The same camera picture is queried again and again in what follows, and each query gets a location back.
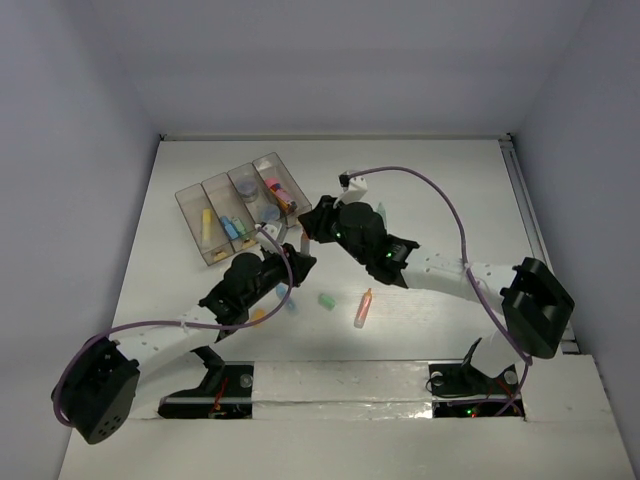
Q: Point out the orange yellow highlighter cap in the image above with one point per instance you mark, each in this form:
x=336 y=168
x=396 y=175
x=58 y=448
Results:
x=257 y=315

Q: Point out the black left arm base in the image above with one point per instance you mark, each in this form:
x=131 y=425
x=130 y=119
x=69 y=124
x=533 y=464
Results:
x=223 y=383

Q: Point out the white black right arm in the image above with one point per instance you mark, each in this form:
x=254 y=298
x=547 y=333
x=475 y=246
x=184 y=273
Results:
x=528 y=305

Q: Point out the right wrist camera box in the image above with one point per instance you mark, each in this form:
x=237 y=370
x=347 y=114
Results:
x=354 y=188

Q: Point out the green highlighter cap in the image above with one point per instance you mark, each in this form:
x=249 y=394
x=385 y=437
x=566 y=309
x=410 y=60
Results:
x=326 y=301

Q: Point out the clear paperclip jar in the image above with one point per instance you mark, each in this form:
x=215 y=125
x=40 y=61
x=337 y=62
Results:
x=269 y=213
x=247 y=188

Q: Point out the blue highlighter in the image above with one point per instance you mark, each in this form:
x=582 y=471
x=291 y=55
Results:
x=290 y=305
x=229 y=228

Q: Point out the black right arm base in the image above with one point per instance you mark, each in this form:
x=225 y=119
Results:
x=461 y=380

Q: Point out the green highlighter with tip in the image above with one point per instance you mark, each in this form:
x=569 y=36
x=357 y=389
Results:
x=381 y=210

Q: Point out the yellow highlighter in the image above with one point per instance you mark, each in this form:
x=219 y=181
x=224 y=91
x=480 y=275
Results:
x=206 y=222

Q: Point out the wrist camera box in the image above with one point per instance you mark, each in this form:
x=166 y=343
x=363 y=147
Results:
x=354 y=188
x=270 y=233

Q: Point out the green capped highlighter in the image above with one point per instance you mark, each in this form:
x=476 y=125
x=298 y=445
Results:
x=239 y=226

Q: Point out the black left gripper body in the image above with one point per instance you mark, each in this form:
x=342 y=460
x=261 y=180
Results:
x=298 y=262

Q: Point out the pink capped pen tube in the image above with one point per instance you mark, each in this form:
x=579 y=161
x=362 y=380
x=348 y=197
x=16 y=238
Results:
x=284 y=199

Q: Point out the orange highlighter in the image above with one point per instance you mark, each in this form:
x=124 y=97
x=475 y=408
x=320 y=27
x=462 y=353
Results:
x=363 y=309

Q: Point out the smoky clear drawer organizer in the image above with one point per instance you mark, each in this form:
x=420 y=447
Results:
x=219 y=194

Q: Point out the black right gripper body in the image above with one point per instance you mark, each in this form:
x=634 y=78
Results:
x=338 y=232

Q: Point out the grey highlighter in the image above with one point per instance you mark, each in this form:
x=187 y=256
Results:
x=304 y=244

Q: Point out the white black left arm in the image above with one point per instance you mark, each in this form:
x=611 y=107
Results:
x=97 y=389

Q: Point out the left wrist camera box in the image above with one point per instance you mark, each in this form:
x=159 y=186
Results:
x=270 y=233

